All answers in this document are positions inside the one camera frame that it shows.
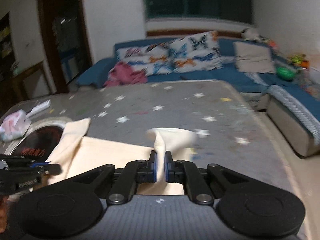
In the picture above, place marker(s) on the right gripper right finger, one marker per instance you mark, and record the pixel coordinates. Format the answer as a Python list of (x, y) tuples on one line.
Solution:
[(169, 167)]

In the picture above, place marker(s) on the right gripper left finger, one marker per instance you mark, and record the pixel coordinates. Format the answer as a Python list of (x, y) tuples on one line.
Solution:
[(152, 167)]

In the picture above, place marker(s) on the cream white garment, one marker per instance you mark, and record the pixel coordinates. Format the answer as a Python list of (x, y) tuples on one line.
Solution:
[(77, 153)]

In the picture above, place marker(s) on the left hand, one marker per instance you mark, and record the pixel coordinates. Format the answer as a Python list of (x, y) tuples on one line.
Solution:
[(3, 213)]

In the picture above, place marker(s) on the black round induction cooktop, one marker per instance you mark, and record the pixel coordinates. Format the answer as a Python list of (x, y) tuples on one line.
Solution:
[(39, 141)]

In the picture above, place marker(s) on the pink tissue pack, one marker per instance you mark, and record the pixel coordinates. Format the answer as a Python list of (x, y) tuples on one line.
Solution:
[(14, 126)]

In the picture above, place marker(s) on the white remote control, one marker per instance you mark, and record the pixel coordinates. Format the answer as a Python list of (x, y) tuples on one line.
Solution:
[(39, 108)]

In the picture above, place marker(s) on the grey star tablecloth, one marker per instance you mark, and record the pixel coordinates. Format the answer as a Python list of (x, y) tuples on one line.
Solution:
[(228, 192)]

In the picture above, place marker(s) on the dark wooden shelf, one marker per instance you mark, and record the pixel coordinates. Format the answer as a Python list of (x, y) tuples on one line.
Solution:
[(9, 95)]

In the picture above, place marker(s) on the pink crumpled cloth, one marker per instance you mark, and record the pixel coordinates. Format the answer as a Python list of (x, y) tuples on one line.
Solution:
[(123, 74)]

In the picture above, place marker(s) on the left butterfly pillow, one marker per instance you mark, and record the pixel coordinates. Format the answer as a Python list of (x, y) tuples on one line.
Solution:
[(153, 59)]

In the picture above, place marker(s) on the butterfly pillow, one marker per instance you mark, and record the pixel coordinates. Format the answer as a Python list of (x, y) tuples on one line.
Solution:
[(195, 52), (153, 59)]

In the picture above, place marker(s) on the right butterfly pillow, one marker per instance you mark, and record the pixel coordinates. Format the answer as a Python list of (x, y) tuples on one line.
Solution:
[(195, 52)]

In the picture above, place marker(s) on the blue sofa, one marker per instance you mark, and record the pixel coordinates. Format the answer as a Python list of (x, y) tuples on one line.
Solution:
[(293, 110)]

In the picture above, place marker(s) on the grey plain cushion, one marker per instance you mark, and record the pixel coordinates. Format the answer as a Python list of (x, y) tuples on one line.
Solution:
[(252, 58)]

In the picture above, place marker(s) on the green round toy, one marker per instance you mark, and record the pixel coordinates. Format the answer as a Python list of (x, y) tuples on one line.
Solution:
[(285, 74)]

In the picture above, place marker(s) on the black white plush toy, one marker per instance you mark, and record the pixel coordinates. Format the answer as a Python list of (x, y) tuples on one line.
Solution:
[(251, 34)]

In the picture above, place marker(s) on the yellow orange plush toys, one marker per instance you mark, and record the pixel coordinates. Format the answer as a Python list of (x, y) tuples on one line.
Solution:
[(299, 60)]

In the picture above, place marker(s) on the dark wooden door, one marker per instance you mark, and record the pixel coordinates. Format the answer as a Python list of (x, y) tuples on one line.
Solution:
[(65, 41)]

